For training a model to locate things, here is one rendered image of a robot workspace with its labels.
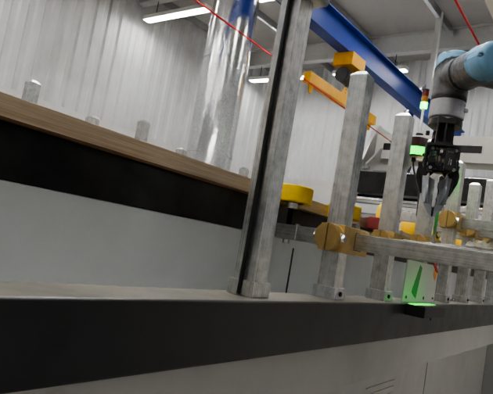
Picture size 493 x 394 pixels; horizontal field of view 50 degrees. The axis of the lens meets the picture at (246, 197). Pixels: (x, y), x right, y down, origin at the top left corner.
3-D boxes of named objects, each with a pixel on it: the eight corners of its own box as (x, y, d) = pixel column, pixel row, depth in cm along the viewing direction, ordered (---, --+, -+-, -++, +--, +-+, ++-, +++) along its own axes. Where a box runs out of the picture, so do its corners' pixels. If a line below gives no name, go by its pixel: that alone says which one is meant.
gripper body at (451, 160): (421, 168, 112) (429, 113, 113) (419, 175, 120) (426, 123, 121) (458, 173, 110) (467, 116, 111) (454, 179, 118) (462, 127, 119)
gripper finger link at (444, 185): (433, 214, 112) (439, 172, 113) (430, 216, 117) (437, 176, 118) (448, 216, 111) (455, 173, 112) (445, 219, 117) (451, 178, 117)
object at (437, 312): (448, 324, 135) (451, 306, 135) (422, 327, 117) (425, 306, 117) (429, 320, 138) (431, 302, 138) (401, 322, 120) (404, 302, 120)
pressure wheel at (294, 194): (298, 241, 114) (307, 188, 115) (311, 242, 106) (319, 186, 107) (263, 234, 112) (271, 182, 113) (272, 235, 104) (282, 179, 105)
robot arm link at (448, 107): (429, 105, 122) (466, 109, 119) (426, 125, 121) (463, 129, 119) (431, 95, 115) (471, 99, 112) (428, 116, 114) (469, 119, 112)
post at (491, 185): (481, 305, 198) (498, 180, 202) (480, 305, 195) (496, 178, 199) (472, 303, 200) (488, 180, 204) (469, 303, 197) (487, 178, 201)
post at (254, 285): (268, 299, 77) (318, 5, 80) (250, 298, 73) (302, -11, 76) (243, 292, 79) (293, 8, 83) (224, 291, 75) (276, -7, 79)
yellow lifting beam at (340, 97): (374, 132, 695) (377, 109, 698) (308, 89, 563) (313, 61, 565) (368, 132, 701) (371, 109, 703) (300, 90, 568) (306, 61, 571)
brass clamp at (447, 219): (467, 233, 165) (469, 217, 165) (456, 228, 154) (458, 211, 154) (447, 231, 168) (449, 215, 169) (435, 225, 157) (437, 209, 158)
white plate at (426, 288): (434, 302, 144) (440, 266, 144) (403, 302, 123) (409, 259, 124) (432, 302, 144) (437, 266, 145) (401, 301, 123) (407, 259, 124)
